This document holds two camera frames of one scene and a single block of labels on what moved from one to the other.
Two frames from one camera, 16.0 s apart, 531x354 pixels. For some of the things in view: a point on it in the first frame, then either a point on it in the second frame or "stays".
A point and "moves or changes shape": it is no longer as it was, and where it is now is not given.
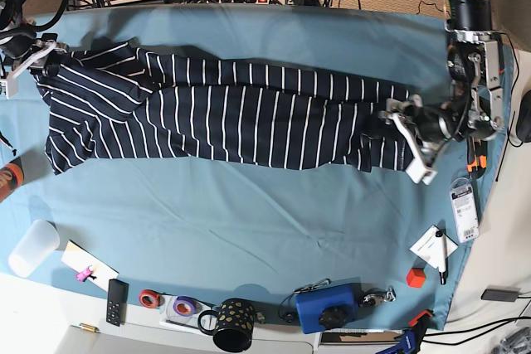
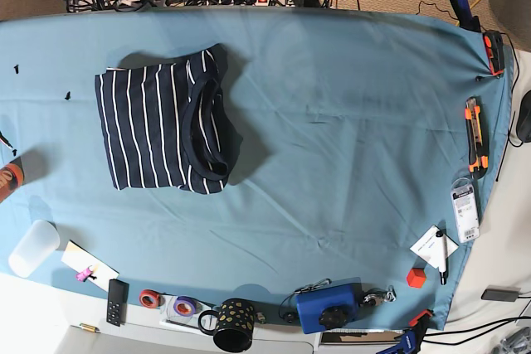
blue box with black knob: x=332 y=307 stays
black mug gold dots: x=235 y=324 stays
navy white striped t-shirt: x=119 y=102 moves or changes shape
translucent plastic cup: x=41 y=238 stays
